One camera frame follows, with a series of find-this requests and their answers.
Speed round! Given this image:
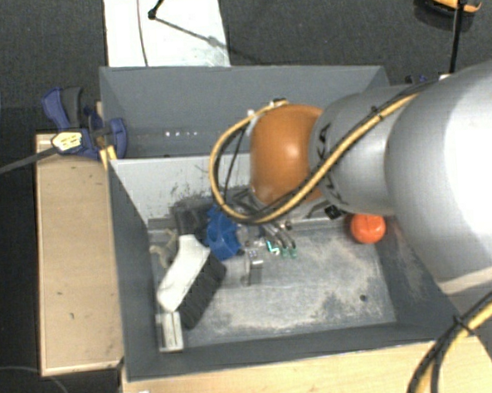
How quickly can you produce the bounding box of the blue plastic toy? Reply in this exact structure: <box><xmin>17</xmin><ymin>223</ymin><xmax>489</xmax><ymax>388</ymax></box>
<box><xmin>202</xmin><ymin>203</ymin><xmax>243</xmax><ymax>263</ymax></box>

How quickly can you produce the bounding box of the grey metal bin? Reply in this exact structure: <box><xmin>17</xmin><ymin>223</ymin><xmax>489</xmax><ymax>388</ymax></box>
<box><xmin>98</xmin><ymin>45</ymin><xmax>463</xmax><ymax>383</ymax></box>

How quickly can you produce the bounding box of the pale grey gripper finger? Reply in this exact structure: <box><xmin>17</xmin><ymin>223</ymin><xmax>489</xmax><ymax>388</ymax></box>
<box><xmin>244</xmin><ymin>249</ymin><xmax>267</xmax><ymax>287</ymax></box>

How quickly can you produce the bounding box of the pale wood board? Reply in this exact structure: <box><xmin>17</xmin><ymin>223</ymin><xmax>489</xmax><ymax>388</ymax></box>
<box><xmin>25</xmin><ymin>129</ymin><xmax>127</xmax><ymax>378</ymax></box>

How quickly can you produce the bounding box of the small white block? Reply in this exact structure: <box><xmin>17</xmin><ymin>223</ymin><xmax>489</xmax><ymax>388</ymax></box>
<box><xmin>154</xmin><ymin>311</ymin><xmax>186</xmax><ymax>353</ymax></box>

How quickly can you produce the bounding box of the beige rope piece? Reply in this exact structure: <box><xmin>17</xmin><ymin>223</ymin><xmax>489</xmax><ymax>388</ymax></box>
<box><xmin>148</xmin><ymin>231</ymin><xmax>182</xmax><ymax>269</ymax></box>

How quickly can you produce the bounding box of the orange ball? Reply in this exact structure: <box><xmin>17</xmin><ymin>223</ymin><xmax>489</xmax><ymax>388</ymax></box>
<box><xmin>348</xmin><ymin>211</ymin><xmax>388</xmax><ymax>245</ymax></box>

